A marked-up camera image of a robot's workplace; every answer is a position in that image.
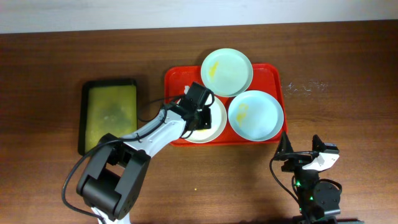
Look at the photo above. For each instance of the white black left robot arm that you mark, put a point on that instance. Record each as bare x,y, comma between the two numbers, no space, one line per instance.
114,175

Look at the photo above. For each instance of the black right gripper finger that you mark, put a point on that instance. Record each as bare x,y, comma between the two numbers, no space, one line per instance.
317,144
284,144

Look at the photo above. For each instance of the light green plate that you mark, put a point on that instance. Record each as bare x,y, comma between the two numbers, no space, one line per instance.
227,72

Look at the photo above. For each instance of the light blue plate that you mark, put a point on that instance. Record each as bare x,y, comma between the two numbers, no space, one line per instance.
256,116

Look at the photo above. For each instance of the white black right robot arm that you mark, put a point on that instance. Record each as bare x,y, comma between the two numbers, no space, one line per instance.
318,199

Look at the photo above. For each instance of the white plate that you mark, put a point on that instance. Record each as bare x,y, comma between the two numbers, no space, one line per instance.
218,123

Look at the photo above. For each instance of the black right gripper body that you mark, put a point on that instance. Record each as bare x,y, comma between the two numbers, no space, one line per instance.
295,159

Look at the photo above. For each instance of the red plastic tray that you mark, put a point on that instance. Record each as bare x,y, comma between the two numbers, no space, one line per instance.
266,78

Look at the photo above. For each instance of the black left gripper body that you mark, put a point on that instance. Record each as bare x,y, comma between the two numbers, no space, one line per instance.
204,119

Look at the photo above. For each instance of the black sponge tray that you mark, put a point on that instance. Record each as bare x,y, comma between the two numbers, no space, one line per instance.
107,106

